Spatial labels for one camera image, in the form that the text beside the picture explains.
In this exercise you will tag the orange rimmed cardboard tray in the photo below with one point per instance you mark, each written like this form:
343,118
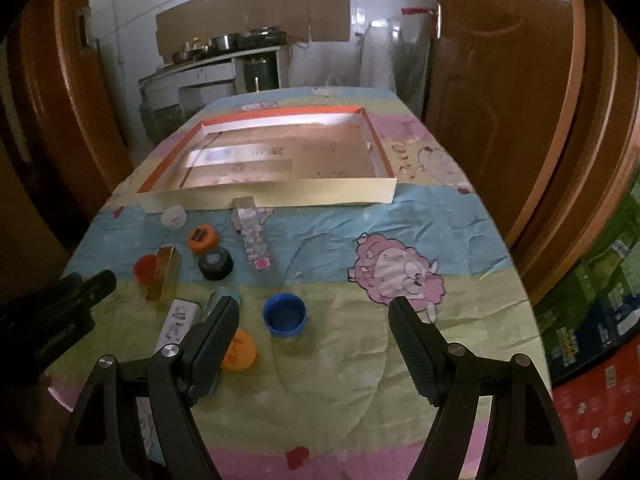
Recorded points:
284,157

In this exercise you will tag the red printed carton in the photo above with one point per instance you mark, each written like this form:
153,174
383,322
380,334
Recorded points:
599,409

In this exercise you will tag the cardboard sheet on wall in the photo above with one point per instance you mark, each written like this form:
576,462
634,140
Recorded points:
301,20

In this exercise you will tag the blue bottle cap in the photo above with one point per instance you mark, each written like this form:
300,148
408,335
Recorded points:
285,315

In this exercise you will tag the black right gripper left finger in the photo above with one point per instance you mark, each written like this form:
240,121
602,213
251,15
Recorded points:
205,347

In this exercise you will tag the black bottle cap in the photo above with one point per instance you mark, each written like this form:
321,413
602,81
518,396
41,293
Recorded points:
216,264

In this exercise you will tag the dark green air fryer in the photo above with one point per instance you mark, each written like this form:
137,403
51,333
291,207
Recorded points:
260,73

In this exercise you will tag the green printed carton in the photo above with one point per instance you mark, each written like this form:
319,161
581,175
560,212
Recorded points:
594,310

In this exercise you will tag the grey floral patterned box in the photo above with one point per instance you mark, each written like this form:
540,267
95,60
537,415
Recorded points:
248,221

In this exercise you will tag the steel cooking pot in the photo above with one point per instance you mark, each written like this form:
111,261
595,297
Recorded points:
226,43

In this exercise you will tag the black induction stove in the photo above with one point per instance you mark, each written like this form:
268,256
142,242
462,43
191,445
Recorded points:
264,37

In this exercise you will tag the brown wooden door frame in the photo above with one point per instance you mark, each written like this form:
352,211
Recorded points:
66,95

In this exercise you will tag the white bottle cap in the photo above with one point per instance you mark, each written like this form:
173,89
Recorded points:
174,218

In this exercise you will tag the colourful cartoon sheep tablecloth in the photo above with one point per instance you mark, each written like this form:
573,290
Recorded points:
335,401

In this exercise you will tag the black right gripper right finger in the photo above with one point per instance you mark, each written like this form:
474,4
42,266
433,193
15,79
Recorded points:
423,349

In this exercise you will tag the grey kitchen counter cabinet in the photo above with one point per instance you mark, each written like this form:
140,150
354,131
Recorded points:
172,96

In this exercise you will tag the brown wooden door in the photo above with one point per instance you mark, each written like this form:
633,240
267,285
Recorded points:
504,88

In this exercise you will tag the orange cap with black label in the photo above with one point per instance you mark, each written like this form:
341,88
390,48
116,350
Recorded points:
202,239

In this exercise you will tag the red bottle cap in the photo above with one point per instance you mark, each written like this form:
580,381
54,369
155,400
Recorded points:
144,269

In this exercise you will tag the white hello kitty box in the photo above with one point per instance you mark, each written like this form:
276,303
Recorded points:
182,315

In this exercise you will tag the gold rectangular box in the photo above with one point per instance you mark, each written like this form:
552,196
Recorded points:
162,288

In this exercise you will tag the plain orange bottle cap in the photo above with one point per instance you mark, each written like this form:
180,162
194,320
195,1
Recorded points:
242,352

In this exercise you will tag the teal floral box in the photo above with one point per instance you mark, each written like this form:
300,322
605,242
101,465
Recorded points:
219,293

